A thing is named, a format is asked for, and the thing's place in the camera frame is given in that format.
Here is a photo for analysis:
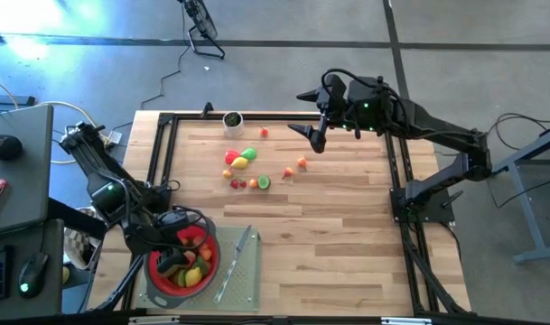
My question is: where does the dark desk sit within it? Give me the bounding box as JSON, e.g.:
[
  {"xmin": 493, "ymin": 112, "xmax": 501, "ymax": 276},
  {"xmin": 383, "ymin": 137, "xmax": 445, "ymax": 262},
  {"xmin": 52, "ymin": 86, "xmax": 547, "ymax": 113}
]
[{"xmin": 0, "ymin": 218, "xmax": 66, "ymax": 320}]

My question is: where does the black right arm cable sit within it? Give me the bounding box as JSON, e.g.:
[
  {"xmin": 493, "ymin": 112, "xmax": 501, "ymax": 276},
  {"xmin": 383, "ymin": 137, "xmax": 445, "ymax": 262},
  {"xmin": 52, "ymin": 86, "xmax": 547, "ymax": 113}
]
[{"xmin": 320, "ymin": 68, "xmax": 393, "ymax": 98}]

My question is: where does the silver metal bracket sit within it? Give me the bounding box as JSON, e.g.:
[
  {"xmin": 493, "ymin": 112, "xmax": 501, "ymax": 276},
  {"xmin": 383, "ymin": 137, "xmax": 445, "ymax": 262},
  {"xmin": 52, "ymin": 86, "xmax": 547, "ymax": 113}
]
[
  {"xmin": 128, "ymin": 315, "xmax": 181, "ymax": 325},
  {"xmin": 381, "ymin": 317, "xmax": 433, "ymax": 325}
]

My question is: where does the black portable speaker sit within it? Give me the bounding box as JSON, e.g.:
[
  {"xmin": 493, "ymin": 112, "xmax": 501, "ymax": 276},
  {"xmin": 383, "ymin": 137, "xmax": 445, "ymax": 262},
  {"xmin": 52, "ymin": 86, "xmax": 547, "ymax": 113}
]
[{"xmin": 0, "ymin": 134, "xmax": 23, "ymax": 162}]

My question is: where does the grey desk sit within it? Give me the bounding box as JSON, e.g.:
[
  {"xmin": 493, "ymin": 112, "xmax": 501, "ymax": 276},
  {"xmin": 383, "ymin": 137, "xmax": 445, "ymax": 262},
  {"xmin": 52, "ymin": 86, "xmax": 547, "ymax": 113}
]
[{"xmin": 0, "ymin": 104, "xmax": 55, "ymax": 237}]

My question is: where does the chequered bag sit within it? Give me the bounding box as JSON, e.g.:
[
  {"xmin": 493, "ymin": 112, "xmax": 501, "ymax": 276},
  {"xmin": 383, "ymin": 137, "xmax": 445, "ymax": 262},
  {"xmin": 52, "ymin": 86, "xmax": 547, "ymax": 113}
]
[{"xmin": 64, "ymin": 206, "xmax": 105, "ymax": 272}]

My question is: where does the red collapsible bowl grey rim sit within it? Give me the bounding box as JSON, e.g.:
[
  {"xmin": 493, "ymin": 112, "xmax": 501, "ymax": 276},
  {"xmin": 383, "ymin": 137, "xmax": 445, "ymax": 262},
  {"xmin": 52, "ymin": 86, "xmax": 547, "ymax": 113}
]
[{"xmin": 143, "ymin": 214, "xmax": 221, "ymax": 311}]

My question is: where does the white floor cable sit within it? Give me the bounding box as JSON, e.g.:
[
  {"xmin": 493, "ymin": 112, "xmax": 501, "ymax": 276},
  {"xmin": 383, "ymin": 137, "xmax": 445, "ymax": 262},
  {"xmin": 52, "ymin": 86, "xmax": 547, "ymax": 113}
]
[{"xmin": 0, "ymin": 74, "xmax": 100, "ymax": 166}]

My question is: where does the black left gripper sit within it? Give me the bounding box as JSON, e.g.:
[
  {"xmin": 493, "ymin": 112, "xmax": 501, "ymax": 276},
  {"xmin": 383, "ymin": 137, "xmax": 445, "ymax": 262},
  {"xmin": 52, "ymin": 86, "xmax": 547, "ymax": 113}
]
[{"xmin": 124, "ymin": 210, "xmax": 200, "ymax": 277}]

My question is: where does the black floor fan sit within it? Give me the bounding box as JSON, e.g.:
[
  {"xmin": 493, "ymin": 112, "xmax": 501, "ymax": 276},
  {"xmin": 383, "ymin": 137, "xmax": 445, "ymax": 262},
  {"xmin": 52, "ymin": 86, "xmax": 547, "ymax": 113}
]
[{"xmin": 177, "ymin": 0, "xmax": 227, "ymax": 60}]

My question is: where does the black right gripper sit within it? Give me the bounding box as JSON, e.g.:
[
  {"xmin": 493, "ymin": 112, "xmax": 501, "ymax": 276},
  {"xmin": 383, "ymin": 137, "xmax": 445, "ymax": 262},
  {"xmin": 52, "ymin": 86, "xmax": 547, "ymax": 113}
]
[{"xmin": 286, "ymin": 77, "xmax": 396, "ymax": 154}]

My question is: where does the black computer mouse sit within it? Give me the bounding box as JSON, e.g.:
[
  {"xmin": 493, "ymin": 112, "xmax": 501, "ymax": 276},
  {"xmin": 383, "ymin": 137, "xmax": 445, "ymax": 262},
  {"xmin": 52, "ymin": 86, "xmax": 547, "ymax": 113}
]
[{"xmin": 17, "ymin": 251, "xmax": 51, "ymax": 299}]

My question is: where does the white plant pot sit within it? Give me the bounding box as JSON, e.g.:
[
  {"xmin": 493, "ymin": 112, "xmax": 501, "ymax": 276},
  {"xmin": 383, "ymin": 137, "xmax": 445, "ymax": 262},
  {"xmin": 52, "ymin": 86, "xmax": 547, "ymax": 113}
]
[{"xmin": 222, "ymin": 111, "xmax": 245, "ymax": 139}]

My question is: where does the grey toy knife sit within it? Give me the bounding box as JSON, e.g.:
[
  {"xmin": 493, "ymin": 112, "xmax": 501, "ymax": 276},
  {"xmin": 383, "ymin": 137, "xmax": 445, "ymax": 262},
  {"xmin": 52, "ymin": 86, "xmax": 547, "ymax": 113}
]
[{"xmin": 213, "ymin": 224, "xmax": 253, "ymax": 304}]

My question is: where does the green perforated metal shelf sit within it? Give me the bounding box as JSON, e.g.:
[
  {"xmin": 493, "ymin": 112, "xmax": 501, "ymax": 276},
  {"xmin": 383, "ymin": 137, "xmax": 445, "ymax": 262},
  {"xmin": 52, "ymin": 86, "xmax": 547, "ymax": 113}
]
[{"xmin": 137, "ymin": 224, "xmax": 264, "ymax": 313}]

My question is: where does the blue-grey table leg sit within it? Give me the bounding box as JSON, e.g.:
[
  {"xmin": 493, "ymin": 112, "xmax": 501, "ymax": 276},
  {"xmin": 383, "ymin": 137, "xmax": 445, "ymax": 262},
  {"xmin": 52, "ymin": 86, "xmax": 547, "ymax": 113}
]
[{"xmin": 493, "ymin": 125, "xmax": 550, "ymax": 265}]

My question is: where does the black floor cable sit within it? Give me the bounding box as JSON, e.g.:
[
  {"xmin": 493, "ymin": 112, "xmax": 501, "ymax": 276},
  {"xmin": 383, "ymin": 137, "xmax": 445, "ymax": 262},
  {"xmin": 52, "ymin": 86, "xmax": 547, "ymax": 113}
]
[
  {"xmin": 487, "ymin": 178, "xmax": 550, "ymax": 216},
  {"xmin": 483, "ymin": 112, "xmax": 550, "ymax": 150}
]

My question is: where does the black fan cable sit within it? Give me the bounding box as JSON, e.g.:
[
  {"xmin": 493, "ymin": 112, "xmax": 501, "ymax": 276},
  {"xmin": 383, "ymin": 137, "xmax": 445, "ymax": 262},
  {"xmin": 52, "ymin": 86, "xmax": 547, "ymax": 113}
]
[{"xmin": 141, "ymin": 0, "xmax": 190, "ymax": 107}]

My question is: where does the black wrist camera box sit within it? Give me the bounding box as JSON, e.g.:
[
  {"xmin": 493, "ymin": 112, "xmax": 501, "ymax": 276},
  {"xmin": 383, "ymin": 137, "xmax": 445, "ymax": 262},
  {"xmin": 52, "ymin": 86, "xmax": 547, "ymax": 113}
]
[
  {"xmin": 159, "ymin": 210, "xmax": 190, "ymax": 229},
  {"xmin": 322, "ymin": 74, "xmax": 348, "ymax": 114}
]

